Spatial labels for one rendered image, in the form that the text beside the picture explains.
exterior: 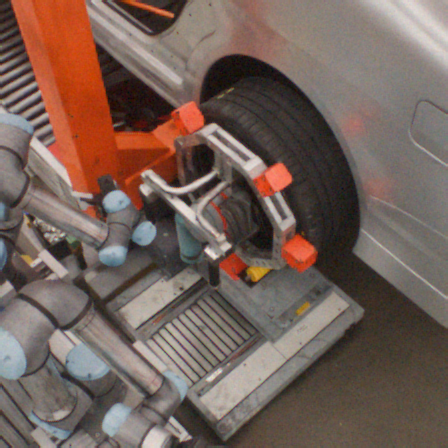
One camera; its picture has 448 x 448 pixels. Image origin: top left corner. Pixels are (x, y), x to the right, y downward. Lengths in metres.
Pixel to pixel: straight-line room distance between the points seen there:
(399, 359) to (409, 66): 1.62
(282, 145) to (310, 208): 0.22
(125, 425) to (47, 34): 1.11
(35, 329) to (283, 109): 1.10
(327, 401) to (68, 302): 1.63
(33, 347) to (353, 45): 1.07
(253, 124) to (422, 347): 1.41
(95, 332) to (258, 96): 1.01
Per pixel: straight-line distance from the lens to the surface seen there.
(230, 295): 2.90
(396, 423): 2.90
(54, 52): 2.07
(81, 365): 1.84
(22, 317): 1.46
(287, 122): 2.12
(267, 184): 2.00
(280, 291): 2.84
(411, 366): 3.02
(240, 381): 2.82
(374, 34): 1.74
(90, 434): 2.01
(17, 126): 1.85
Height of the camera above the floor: 2.68
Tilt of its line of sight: 54 degrees down
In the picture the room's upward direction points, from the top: 2 degrees counter-clockwise
